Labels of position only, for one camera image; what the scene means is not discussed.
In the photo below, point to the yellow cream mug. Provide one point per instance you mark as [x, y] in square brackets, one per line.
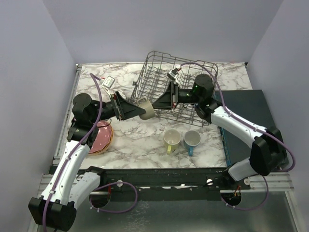
[172, 140]

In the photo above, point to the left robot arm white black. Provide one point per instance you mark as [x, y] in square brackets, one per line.
[57, 205]

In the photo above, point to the tan plate under pink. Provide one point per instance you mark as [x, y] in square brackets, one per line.
[107, 148]

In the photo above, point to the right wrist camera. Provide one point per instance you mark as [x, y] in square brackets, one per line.
[173, 74]

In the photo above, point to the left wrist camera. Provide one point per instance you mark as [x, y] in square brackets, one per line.
[107, 83]

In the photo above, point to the small grey mug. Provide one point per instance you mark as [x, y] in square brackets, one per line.
[147, 106]

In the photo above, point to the blue mug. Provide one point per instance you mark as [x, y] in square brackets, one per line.
[191, 140]

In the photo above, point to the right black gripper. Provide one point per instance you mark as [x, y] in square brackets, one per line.
[165, 101]

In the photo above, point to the dark blue box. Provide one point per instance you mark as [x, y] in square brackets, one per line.
[252, 106]

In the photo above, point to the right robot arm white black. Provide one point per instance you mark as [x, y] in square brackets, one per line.
[267, 147]

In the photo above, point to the pink dotted plate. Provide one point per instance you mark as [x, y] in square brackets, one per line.
[104, 124]

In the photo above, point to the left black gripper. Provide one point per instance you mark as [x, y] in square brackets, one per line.
[124, 108]

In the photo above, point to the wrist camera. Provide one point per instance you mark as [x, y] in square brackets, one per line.
[107, 83]
[173, 74]

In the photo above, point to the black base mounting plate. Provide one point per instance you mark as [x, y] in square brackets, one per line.
[175, 184]

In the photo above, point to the grey wire dish rack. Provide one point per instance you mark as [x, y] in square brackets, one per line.
[153, 82]

